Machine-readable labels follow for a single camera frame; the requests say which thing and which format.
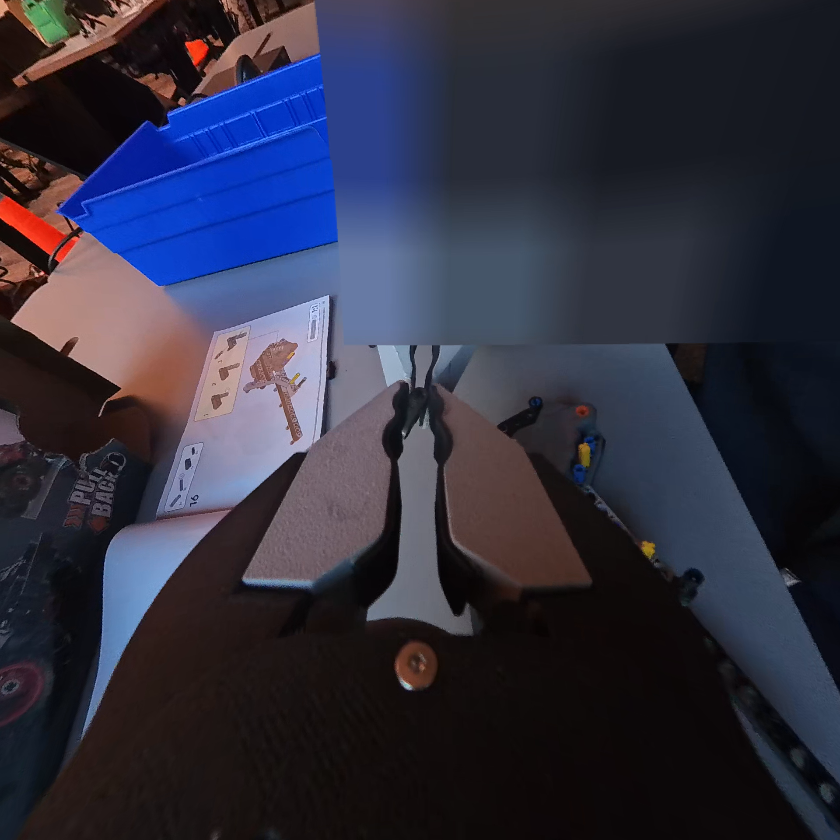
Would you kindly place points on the grey lego model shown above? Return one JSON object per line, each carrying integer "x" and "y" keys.
{"x": 561, "y": 426}

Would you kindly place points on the monster truck toy box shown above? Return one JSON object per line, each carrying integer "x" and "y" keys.
{"x": 59, "y": 525}

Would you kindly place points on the red bar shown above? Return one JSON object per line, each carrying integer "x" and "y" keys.
{"x": 33, "y": 223}

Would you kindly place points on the green box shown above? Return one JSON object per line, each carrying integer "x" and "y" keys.
{"x": 51, "y": 18}

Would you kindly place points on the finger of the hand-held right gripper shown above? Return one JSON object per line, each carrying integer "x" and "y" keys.
{"x": 451, "y": 364}
{"x": 394, "y": 361}

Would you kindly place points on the brown cardboard box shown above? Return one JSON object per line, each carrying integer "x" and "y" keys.
{"x": 52, "y": 387}

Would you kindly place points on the lego instruction booklet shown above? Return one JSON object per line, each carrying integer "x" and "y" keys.
{"x": 262, "y": 407}

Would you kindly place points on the wooden table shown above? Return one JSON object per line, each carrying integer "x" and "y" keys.
{"x": 85, "y": 47}

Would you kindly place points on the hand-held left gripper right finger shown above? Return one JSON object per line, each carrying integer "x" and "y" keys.
{"x": 499, "y": 512}

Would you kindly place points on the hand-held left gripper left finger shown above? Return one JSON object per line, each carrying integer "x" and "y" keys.
{"x": 321, "y": 499}

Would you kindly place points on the blue plastic bin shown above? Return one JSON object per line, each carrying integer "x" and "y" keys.
{"x": 216, "y": 197}

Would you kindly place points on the orange object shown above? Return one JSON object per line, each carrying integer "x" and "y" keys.
{"x": 198, "y": 52}

